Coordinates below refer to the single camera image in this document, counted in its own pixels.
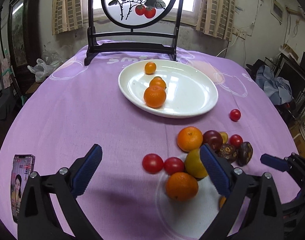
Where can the blue cloth pile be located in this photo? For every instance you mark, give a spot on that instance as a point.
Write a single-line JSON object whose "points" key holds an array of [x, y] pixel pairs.
{"points": [[277, 89]]}

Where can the black framed painted screen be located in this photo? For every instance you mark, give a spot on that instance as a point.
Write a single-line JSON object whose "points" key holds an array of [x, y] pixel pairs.
{"points": [[133, 17]]}

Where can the orange mandarin front plate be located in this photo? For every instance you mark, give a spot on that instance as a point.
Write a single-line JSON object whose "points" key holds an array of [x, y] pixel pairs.
{"points": [[154, 96]]}

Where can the red cherry tomato isolated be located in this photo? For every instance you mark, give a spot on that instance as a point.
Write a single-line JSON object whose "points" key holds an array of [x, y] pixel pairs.
{"points": [[235, 115]]}

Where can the beige curtain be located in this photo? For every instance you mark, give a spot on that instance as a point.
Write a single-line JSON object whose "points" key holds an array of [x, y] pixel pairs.
{"points": [[216, 18], [66, 16]]}

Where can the small orange kumquat far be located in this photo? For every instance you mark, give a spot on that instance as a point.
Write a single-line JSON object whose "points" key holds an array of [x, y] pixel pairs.
{"points": [[150, 68]]}

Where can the smartphone with lit screen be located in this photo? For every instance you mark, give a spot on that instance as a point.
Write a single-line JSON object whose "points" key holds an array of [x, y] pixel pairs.
{"points": [[21, 169]]}

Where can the orange mandarin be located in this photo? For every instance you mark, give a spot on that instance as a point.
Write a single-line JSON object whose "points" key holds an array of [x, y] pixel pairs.
{"points": [[181, 187]]}

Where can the dark red plum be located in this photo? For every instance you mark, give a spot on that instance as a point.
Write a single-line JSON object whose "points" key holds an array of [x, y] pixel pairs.
{"points": [[213, 139]]}

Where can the white oval plate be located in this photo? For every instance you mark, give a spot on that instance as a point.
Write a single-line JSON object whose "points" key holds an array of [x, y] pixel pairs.
{"points": [[189, 92]]}

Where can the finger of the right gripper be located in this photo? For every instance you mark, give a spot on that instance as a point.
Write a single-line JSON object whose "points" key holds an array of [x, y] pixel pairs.
{"points": [[274, 162]]}

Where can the red cherry tomato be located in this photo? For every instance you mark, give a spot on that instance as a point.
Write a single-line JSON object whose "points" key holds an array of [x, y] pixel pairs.
{"points": [[173, 165], [236, 140], [152, 163]]}

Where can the small yellow fruit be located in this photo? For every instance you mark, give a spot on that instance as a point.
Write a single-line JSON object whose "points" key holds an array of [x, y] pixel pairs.
{"points": [[224, 137]]}

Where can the brown dried date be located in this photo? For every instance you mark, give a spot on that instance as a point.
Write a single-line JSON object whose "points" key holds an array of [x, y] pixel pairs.
{"points": [[228, 152], [245, 153]]}

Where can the orange mandarin plate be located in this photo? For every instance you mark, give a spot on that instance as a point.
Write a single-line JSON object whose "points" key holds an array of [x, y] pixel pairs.
{"points": [[158, 81], [154, 96]]}

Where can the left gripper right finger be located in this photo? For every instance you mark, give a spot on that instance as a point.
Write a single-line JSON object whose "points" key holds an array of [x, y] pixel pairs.
{"points": [[263, 218]]}

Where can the yellow orange fruit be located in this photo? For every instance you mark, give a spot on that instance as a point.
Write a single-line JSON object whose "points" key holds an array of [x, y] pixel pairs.
{"points": [[194, 166]]}

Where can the large orange mandarin table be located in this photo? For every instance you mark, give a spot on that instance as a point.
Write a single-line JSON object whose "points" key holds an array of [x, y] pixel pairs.
{"points": [[189, 138]]}

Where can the orange mandarin middle plate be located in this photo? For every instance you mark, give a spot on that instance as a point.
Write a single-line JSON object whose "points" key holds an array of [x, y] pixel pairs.
{"points": [[158, 81]]}

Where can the dark wooden cabinet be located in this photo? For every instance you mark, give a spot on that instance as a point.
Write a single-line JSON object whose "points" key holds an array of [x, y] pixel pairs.
{"points": [[23, 37]]}

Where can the right beige curtain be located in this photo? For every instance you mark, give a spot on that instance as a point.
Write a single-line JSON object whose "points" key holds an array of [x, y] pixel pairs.
{"points": [[216, 18]]}

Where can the left beige curtain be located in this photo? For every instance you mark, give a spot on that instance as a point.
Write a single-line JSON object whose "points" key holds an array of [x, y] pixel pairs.
{"points": [[66, 16]]}

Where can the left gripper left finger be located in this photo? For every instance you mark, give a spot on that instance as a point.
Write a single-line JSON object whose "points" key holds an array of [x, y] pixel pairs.
{"points": [[37, 217]]}

